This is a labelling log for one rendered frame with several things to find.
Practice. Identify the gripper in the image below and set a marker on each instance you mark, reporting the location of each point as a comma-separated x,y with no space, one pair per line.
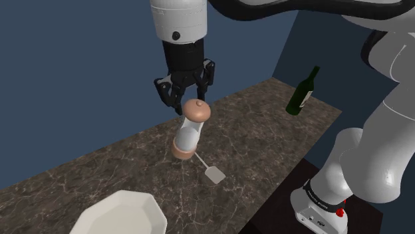
184,57

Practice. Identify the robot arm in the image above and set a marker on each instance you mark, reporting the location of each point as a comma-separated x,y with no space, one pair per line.
373,155

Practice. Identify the salt grinder with tan cap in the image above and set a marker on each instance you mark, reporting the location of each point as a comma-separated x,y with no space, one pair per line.
190,130

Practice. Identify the grey metal spatula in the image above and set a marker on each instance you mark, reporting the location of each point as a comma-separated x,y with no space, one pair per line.
214,174

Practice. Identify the dark green wine bottle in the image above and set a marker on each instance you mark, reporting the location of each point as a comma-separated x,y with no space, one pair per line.
301,95

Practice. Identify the white octagonal plate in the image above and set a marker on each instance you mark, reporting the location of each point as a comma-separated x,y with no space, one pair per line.
121,215

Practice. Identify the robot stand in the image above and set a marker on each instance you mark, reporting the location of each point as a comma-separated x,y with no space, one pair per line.
278,210

